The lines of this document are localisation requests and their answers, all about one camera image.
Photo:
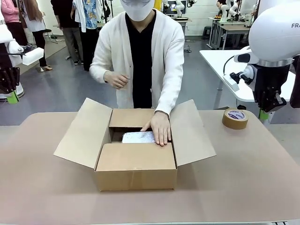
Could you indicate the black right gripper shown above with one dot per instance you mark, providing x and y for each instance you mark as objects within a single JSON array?
[{"x": 269, "y": 77}]

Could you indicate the computer monitor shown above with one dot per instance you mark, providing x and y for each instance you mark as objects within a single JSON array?
[{"x": 175, "y": 7}]

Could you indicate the person in brown trousers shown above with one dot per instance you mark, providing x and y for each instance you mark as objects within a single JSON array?
[{"x": 70, "y": 39}]

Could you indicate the brown-topped work table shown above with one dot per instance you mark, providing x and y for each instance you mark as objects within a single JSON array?
[{"x": 234, "y": 27}]

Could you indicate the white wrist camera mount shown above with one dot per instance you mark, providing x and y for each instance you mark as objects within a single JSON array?
[
  {"x": 230, "y": 83},
  {"x": 32, "y": 57}
]

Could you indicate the person's left forearm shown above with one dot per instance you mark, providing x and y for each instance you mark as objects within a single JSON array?
[{"x": 171, "y": 93}]

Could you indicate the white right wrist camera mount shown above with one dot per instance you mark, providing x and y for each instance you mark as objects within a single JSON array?
[{"x": 230, "y": 83}]

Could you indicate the person in cream cardigan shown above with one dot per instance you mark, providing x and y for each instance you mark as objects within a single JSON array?
[{"x": 112, "y": 47}]

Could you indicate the person's left hand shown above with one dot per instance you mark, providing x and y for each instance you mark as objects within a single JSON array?
[{"x": 161, "y": 129}]

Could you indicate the black office chair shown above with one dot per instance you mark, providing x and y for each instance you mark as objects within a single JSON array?
[{"x": 48, "y": 31}]

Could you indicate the bubble-wrapped clock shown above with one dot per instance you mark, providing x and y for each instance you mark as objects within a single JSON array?
[{"x": 136, "y": 137}]

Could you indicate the person's right hand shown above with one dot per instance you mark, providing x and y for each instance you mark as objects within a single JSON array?
[{"x": 117, "y": 80}]

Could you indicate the small grey stool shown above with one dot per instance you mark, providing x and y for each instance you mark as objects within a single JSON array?
[{"x": 207, "y": 31}]

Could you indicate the brown packing tape roll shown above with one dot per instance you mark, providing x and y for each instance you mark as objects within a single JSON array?
[{"x": 235, "y": 120}]

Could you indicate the person in pink shirt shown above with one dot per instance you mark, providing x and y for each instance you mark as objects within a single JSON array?
[{"x": 9, "y": 9}]

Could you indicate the brown cardboard box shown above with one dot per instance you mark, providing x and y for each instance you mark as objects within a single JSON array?
[{"x": 136, "y": 164}]

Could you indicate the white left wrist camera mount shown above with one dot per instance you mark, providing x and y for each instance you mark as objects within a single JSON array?
[{"x": 32, "y": 57}]

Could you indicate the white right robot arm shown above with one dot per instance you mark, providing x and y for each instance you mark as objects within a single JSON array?
[{"x": 274, "y": 30}]

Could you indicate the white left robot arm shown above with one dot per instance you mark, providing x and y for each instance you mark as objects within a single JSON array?
[{"x": 14, "y": 51}]

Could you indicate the white face mask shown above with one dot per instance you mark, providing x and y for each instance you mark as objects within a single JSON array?
[{"x": 138, "y": 10}]

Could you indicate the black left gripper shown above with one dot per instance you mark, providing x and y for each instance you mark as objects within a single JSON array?
[{"x": 4, "y": 56}]

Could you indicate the person's right forearm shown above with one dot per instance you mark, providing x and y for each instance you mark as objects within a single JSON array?
[{"x": 98, "y": 72}]

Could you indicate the person in white top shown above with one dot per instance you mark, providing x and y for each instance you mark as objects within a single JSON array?
[{"x": 38, "y": 42}]

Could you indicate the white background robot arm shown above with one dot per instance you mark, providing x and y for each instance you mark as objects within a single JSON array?
[
  {"x": 225, "y": 9},
  {"x": 243, "y": 9}
]

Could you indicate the white table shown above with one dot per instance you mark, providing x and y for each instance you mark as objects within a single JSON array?
[{"x": 215, "y": 58}]

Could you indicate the person in floral shirt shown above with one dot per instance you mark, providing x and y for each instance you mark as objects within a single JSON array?
[{"x": 89, "y": 14}]

